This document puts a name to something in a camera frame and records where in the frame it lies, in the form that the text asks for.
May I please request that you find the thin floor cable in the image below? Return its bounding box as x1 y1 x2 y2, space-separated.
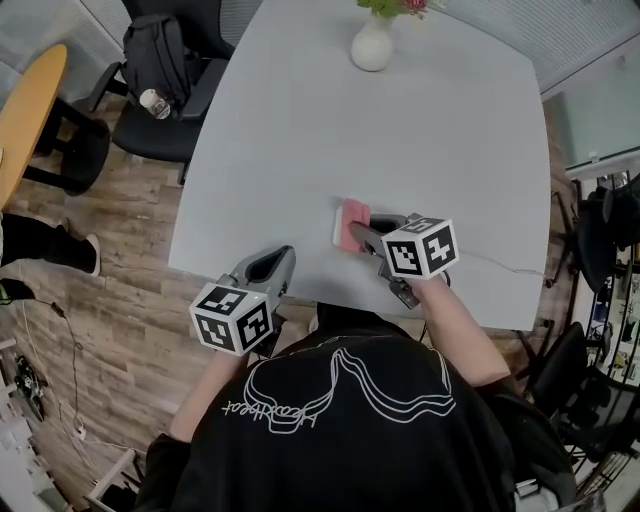
20 298 87 442

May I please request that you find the flower bouquet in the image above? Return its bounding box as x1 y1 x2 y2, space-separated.
355 0 447 22

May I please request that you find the round yellow wooden table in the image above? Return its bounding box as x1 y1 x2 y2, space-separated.
0 43 69 212

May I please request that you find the black chair with jacket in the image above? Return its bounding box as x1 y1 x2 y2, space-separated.
573 173 640 296

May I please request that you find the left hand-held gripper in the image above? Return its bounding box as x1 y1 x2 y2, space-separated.
189 244 297 358

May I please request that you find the patterned paper cup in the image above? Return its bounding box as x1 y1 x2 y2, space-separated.
139 88 173 121

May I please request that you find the black mesh office chair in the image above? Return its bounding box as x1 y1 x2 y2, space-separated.
519 320 640 469

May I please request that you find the black backpack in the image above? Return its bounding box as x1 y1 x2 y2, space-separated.
121 13 194 110

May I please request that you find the pink cloth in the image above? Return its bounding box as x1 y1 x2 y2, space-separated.
340 198 372 254

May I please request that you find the white ceramic vase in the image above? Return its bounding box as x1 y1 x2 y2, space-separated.
350 13 395 73

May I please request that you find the person's right forearm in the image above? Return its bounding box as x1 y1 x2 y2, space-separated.
413 273 512 389

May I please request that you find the metal storage shelf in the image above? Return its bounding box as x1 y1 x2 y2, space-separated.
583 247 640 394

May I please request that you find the person's left forearm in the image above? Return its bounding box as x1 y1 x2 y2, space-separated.
169 343 253 444

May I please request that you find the black round stool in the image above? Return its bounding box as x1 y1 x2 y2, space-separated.
23 96 112 197

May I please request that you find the person's black printed shirt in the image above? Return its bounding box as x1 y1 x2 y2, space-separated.
133 299 577 512

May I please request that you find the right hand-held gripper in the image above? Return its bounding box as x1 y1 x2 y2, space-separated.
348 212 460 310

